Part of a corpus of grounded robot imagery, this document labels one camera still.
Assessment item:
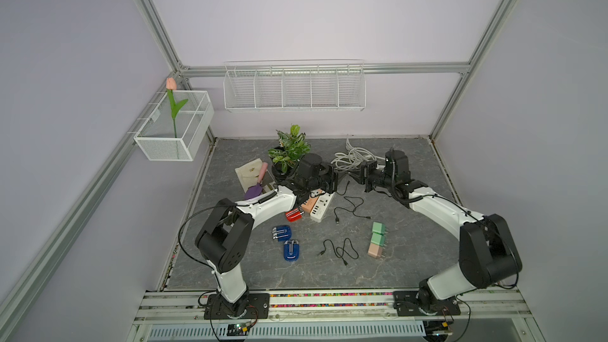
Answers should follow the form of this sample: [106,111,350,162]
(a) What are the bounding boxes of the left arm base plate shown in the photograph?
[204,292,270,320]

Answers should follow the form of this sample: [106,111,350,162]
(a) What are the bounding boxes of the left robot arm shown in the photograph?
[183,153,339,318]

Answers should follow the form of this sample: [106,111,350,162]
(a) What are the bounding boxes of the green charger adapter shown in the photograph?
[370,233,386,247]
[372,222,386,236]

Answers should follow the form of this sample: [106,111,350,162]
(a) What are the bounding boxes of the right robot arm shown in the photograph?
[350,149,523,315]

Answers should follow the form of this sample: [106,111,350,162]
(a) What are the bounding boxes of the artificial pink tulip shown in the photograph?
[166,78,188,138]

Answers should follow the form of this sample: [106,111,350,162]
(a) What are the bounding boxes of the blue electric shaver lower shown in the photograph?
[283,240,300,261]

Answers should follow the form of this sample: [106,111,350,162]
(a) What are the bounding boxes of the white power strip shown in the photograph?
[310,193,334,223]

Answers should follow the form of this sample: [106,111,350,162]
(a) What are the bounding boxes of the green charger adapter top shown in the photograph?
[372,222,386,236]

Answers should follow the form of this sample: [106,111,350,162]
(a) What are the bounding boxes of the pink charger adapter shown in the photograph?
[367,243,384,259]

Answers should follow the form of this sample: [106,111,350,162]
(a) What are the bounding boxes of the white mesh wall basket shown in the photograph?
[134,90,214,162]

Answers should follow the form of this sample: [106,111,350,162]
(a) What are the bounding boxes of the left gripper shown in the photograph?
[308,161,347,195]

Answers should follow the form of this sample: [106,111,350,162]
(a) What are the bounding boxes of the potted green plant black vase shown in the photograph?
[268,124,311,181]

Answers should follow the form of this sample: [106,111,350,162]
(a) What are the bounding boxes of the green charger adapter middle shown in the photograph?
[370,233,386,247]

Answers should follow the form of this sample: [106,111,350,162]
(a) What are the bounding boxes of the blue electric shaver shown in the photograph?
[283,240,300,261]
[272,225,292,242]

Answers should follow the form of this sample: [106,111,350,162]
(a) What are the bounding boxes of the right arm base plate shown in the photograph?
[393,290,461,317]

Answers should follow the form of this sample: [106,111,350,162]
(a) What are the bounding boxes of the orange power strip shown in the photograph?
[301,196,318,214]

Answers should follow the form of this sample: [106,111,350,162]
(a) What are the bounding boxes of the red electric shaver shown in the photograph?
[285,207,304,223]

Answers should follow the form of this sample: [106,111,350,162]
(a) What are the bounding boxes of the coiled white power cord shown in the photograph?
[329,137,386,173]

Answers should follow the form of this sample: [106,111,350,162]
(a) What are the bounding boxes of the white wire wall shelf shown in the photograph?
[223,60,367,112]

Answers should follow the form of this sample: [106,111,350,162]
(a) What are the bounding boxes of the blue electric shaver upper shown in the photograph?
[272,225,292,242]

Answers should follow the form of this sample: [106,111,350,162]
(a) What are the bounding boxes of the white vented cable duct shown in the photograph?
[144,320,426,341]

